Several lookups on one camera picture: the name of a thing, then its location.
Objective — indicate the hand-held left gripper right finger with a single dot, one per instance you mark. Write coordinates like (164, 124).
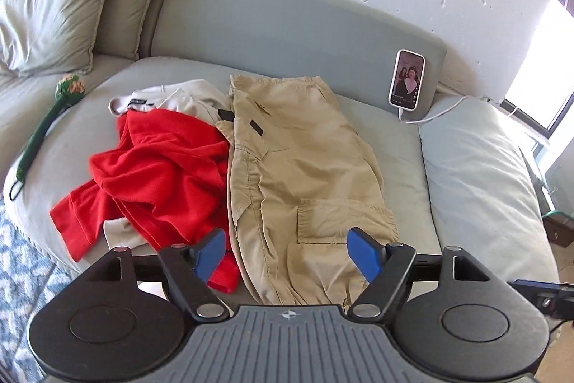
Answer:
(365, 253)

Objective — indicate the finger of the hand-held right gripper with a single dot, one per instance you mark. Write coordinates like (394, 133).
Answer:
(538, 284)

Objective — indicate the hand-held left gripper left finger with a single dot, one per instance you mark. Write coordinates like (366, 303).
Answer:
(208, 253)

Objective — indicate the khaki cargo pants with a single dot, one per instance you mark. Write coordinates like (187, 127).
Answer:
(305, 167)

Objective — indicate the brown box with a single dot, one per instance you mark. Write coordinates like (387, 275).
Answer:
(560, 230)

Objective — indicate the grey sofa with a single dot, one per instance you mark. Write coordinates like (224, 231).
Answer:
(394, 167)

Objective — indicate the red fleece garment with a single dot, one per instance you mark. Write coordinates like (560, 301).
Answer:
(157, 172)

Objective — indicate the light beige garment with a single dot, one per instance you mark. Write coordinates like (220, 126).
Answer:
(197, 98)

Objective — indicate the white smartphone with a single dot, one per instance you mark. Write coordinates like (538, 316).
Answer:
(406, 80)

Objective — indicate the blue white patterned rug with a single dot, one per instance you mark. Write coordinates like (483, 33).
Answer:
(22, 297)

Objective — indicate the green massage hammer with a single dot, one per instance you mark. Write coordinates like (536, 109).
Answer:
(38, 131)

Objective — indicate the window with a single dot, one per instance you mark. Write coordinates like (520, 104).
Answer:
(560, 51)

